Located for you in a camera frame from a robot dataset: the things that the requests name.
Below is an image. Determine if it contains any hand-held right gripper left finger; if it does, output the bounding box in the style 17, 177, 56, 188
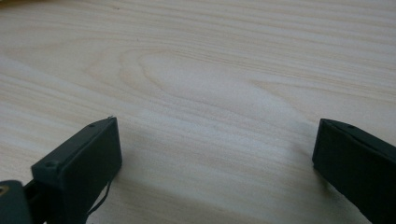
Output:
31, 116, 123, 224

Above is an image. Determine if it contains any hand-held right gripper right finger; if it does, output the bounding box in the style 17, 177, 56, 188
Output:
312, 118, 396, 224

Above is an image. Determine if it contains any thin black wire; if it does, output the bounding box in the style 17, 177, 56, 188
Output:
88, 179, 114, 217

